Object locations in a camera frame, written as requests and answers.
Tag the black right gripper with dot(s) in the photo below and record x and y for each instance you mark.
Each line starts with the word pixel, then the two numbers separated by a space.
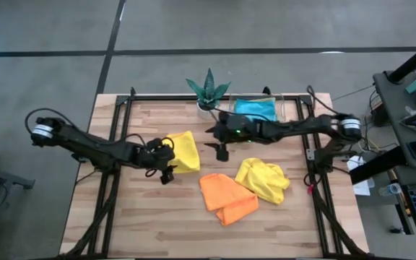
pixel 235 130

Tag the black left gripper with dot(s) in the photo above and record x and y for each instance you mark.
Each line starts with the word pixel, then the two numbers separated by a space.
pixel 154 157

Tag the yellow microfiber towel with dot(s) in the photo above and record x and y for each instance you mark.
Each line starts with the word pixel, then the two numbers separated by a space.
pixel 186 151
pixel 262 180

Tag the blue microfiber towel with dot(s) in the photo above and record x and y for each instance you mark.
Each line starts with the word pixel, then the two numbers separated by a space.
pixel 255 108

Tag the orange microfiber towel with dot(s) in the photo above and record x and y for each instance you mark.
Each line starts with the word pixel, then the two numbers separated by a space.
pixel 226 196

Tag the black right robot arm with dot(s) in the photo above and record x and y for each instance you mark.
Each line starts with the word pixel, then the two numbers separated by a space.
pixel 302 128

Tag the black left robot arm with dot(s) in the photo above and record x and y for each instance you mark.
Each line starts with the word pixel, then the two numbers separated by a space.
pixel 96 148

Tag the green plant in white pot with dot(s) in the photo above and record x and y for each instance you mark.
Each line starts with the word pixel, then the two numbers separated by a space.
pixel 208 92

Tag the clear plastic bin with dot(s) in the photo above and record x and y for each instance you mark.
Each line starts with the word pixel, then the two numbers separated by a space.
pixel 283 106

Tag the black controller box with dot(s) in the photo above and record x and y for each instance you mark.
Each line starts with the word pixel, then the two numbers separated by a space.
pixel 345 155

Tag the white paper sheet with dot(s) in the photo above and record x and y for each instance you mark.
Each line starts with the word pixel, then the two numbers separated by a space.
pixel 361 186

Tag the black desk crossbeam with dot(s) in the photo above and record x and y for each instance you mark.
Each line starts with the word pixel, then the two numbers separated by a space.
pixel 377 166

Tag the grey stand leg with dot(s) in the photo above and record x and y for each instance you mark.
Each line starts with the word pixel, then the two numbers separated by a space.
pixel 2 175

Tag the clear water bottle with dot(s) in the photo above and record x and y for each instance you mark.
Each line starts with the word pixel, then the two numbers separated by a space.
pixel 390 189

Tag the grey side desk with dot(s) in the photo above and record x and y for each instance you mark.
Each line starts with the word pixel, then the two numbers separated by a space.
pixel 395 108

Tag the small black floor object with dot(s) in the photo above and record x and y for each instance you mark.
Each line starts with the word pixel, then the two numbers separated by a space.
pixel 396 230

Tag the small teal box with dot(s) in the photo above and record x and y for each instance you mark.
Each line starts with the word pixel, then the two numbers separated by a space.
pixel 415 86

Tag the black diagonal pole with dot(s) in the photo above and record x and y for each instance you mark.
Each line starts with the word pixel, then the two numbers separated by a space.
pixel 414 59

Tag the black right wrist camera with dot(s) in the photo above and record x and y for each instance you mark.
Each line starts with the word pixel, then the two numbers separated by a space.
pixel 222 153

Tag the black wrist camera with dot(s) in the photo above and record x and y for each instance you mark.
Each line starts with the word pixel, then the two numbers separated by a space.
pixel 167 177
pixel 222 153

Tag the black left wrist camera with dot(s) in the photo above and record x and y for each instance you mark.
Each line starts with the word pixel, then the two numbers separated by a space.
pixel 167 177

